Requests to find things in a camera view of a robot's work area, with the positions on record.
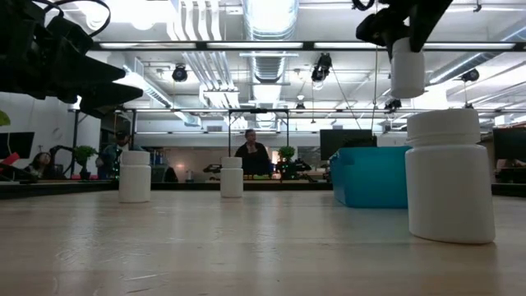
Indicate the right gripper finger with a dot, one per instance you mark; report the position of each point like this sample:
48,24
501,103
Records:
429,20
386,26

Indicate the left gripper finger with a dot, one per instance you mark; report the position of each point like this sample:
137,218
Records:
92,70
107,96

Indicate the white pill bottle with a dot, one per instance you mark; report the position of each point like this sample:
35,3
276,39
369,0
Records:
407,70
231,178
135,178
450,185

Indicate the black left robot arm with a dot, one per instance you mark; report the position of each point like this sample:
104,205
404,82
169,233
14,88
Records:
20,76

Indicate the black background robot arm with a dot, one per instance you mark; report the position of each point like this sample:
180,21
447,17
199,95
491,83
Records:
211,167
293,166

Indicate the teal plastic basket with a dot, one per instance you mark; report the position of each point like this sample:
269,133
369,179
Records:
370,177

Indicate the person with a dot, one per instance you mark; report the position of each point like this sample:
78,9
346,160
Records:
111,158
41,162
255,158

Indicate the small background potted plant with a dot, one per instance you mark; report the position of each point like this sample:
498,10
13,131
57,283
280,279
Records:
84,154
286,153

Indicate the black ceiling spotlight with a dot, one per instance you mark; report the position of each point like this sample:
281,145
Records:
469,75
392,104
179,73
321,67

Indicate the black overhead crossbar with lights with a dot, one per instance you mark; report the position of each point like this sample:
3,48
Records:
308,45

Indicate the green plant white pot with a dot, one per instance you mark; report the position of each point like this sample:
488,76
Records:
3,118

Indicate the black monitor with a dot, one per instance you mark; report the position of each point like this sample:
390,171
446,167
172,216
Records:
345,137
511,144
16,144

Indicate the red object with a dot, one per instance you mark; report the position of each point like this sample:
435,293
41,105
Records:
10,159

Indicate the black background rig frame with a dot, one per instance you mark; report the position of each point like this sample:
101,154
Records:
75,140
259,110

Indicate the silver ventilation duct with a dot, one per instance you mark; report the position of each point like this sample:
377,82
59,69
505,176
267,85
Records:
269,24

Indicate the black table frame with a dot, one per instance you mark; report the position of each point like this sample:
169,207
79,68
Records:
185,186

